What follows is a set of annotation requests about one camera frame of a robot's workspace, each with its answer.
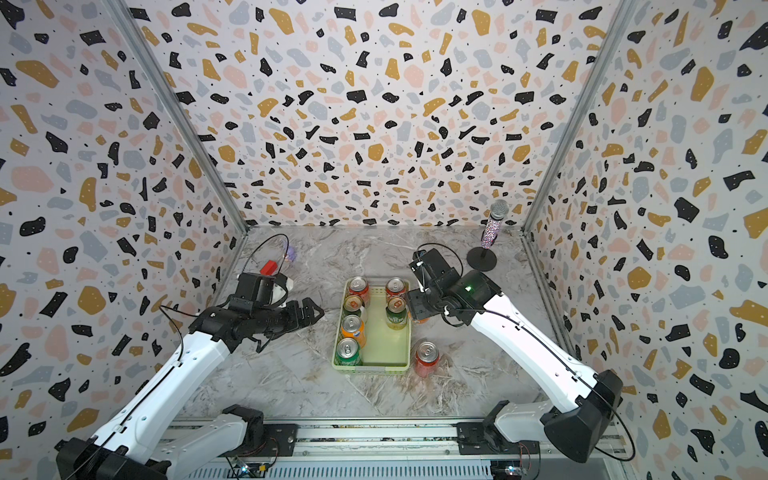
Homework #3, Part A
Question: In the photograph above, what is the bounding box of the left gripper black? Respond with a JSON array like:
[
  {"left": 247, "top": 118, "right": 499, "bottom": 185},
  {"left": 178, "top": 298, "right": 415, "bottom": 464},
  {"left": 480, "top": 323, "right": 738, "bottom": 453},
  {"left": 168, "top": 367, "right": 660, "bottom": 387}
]
[{"left": 252, "top": 295, "right": 325, "bottom": 338}]

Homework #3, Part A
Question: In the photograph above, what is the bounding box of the red cola can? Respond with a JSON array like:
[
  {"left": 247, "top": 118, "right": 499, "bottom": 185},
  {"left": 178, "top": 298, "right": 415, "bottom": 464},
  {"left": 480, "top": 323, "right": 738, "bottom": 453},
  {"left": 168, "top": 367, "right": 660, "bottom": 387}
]
[
  {"left": 414, "top": 340, "right": 440, "bottom": 378},
  {"left": 347, "top": 276, "right": 370, "bottom": 304},
  {"left": 385, "top": 277, "right": 407, "bottom": 300}
]

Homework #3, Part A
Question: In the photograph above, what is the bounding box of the green herbal tea can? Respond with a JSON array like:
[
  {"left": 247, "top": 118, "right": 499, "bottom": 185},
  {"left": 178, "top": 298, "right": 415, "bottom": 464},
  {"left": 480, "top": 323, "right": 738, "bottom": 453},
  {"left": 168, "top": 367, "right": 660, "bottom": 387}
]
[
  {"left": 343, "top": 295, "right": 365, "bottom": 317},
  {"left": 385, "top": 296, "right": 408, "bottom": 330}
]

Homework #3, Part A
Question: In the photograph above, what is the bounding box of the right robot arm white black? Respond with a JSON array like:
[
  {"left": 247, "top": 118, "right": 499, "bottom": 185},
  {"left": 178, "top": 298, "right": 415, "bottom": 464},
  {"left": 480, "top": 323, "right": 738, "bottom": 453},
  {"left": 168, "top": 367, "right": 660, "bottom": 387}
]
[{"left": 406, "top": 261, "right": 623, "bottom": 463}]

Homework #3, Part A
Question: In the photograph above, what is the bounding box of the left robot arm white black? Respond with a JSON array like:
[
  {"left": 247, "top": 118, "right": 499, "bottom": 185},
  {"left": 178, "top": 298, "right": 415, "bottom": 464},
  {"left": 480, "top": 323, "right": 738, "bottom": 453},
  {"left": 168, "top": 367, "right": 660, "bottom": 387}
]
[{"left": 56, "top": 298, "right": 324, "bottom": 479}]

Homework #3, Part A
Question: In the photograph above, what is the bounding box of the light green perforated plastic basket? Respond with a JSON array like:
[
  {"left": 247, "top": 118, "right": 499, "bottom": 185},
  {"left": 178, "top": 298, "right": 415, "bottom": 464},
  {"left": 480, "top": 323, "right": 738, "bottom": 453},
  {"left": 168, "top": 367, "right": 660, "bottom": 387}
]
[{"left": 331, "top": 276, "right": 411, "bottom": 374}]

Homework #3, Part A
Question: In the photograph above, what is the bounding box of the red small toy block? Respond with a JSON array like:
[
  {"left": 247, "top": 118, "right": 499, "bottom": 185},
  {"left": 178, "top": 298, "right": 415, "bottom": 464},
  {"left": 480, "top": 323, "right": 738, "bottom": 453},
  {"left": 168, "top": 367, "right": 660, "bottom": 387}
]
[{"left": 260, "top": 260, "right": 280, "bottom": 276}]

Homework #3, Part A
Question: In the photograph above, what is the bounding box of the green Sprite can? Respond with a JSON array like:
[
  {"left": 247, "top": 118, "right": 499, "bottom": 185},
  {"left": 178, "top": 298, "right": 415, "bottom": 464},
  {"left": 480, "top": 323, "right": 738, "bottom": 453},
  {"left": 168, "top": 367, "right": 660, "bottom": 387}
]
[{"left": 334, "top": 337, "right": 361, "bottom": 366}]

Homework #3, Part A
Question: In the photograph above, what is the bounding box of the glitter microphone on black stand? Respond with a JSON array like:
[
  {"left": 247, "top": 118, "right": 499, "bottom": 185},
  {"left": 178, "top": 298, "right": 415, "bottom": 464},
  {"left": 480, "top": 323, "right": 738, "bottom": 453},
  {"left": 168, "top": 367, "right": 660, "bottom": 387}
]
[{"left": 466, "top": 199, "right": 509, "bottom": 272}]

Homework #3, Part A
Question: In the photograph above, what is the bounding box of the purple small toy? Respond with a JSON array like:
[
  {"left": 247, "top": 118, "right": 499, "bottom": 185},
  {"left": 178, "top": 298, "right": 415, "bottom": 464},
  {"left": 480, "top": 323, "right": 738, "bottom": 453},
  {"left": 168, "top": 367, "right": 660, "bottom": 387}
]
[{"left": 283, "top": 243, "right": 297, "bottom": 263}]

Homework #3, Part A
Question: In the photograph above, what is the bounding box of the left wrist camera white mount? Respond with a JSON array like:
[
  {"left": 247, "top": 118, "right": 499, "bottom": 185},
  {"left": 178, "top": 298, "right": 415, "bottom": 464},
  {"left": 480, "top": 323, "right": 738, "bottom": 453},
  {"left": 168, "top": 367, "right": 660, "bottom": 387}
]
[{"left": 234, "top": 273, "right": 294, "bottom": 305}]

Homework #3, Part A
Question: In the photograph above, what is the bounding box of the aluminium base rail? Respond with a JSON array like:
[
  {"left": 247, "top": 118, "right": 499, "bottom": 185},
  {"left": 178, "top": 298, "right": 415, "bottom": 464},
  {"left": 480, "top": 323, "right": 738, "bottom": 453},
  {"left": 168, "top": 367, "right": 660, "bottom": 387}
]
[{"left": 149, "top": 415, "right": 635, "bottom": 479}]

